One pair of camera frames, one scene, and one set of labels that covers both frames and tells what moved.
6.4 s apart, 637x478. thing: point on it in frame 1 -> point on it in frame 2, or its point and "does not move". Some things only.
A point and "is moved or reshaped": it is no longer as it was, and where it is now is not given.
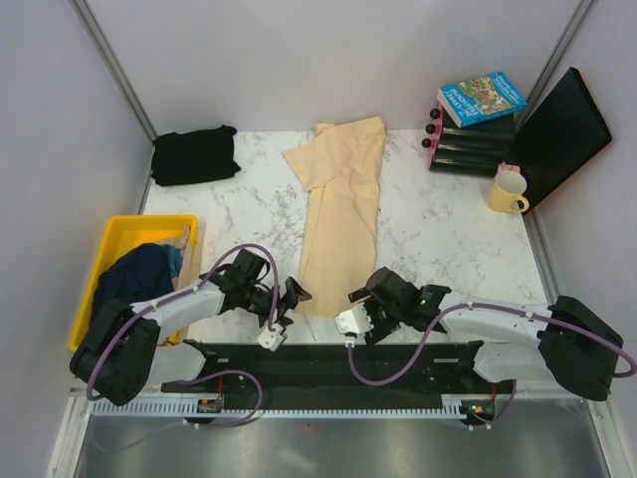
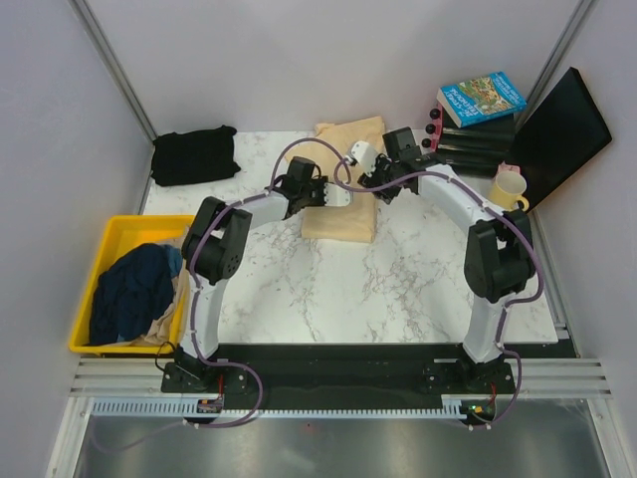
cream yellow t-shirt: x=339 y=164 is moved or reshaped
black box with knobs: x=476 y=149 does not move
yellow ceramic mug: x=506 y=193 does not move
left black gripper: x=294 y=295 -> x=319 y=183
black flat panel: x=563 y=130 does not move
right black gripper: x=380 y=331 -> x=371 y=182
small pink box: x=507 y=167 does not move
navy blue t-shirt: x=139 y=274 does not move
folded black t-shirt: x=194 y=155 does not move
